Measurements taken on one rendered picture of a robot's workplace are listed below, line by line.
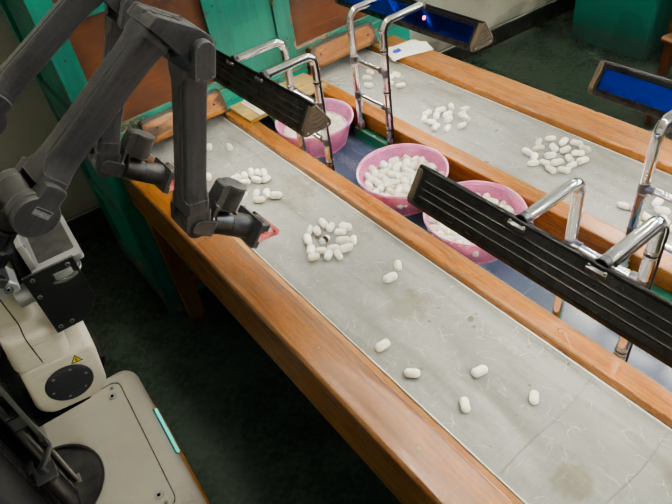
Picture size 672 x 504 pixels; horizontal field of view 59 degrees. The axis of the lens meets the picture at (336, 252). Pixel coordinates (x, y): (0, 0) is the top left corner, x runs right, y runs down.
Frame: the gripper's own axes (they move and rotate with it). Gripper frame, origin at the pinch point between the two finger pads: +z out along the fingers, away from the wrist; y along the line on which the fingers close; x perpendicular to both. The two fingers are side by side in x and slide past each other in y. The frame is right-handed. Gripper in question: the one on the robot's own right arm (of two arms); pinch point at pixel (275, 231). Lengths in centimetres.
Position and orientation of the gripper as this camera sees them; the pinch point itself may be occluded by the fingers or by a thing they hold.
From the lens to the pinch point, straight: 145.7
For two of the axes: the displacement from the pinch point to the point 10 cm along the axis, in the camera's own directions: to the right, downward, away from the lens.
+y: -6.0, -4.9, 6.3
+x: -4.2, 8.7, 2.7
